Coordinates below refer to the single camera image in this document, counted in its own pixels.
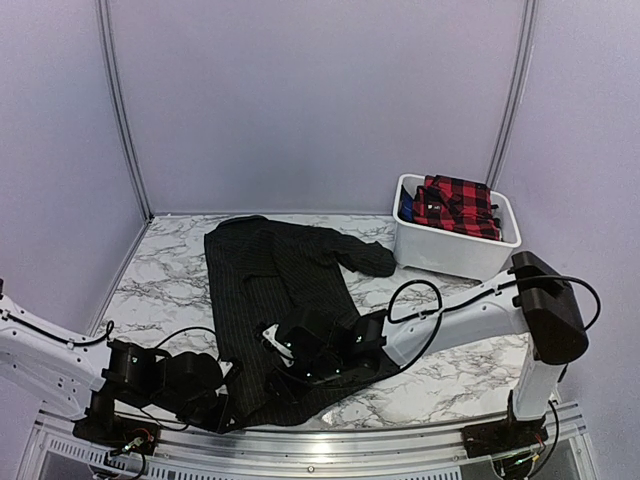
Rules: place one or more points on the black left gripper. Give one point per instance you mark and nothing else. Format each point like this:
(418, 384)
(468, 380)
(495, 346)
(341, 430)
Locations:
(217, 423)

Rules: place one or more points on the black pinstriped long sleeve shirt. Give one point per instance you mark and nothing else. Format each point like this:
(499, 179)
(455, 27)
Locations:
(259, 271)

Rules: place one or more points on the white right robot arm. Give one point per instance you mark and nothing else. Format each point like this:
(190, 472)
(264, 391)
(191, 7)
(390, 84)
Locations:
(529, 298)

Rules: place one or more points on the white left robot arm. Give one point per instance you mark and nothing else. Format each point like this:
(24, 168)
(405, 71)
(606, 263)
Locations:
(84, 377)

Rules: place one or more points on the white plastic bin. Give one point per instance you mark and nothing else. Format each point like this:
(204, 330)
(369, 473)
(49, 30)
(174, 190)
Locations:
(450, 253)

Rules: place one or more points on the blue plaid shirt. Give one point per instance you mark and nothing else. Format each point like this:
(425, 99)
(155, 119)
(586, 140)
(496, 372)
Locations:
(406, 208)

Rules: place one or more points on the red black plaid shirt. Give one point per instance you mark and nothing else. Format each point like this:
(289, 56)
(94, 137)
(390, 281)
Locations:
(457, 206)

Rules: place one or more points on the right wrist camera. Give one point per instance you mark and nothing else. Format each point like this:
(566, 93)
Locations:
(267, 335)

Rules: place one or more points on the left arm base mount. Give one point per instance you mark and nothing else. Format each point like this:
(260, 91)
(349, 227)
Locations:
(122, 435)

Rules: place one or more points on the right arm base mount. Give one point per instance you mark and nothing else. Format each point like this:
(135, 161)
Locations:
(504, 435)

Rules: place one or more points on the aluminium front frame rail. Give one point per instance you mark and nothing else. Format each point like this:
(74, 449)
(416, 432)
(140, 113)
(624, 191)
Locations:
(270, 453)

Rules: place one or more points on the right aluminium corner post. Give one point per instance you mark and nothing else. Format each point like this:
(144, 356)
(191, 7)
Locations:
(517, 86)

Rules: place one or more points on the aluminium corner post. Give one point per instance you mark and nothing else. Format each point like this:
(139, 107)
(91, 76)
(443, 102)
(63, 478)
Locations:
(107, 38)
(517, 86)

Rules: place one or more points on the left aluminium corner post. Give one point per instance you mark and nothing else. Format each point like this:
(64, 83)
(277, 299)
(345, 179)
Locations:
(107, 38)

